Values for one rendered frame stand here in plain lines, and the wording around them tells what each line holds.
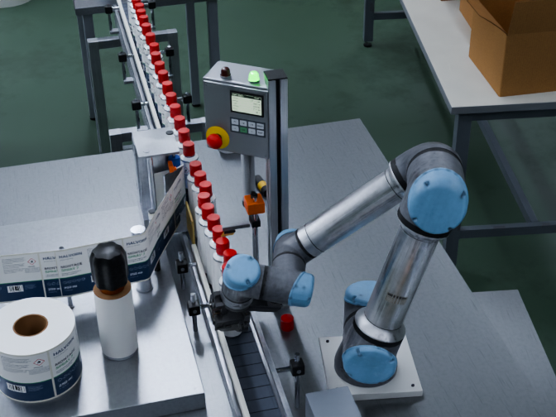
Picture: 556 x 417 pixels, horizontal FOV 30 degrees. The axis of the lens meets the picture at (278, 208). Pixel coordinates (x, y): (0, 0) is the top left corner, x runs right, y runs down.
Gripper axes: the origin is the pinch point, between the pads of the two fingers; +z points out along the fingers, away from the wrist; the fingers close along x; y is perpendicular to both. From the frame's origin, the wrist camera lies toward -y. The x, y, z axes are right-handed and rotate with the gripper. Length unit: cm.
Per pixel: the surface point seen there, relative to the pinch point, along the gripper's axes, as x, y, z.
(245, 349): 5.5, -0.6, 3.1
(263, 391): 18.5, -1.5, -4.4
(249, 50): -242, -76, 248
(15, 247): -43, 51, 31
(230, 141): -37.0, -3.7, -23.3
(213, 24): -176, -35, 126
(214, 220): -27.3, 0.7, -1.5
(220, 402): 17.4, 8.0, 2.0
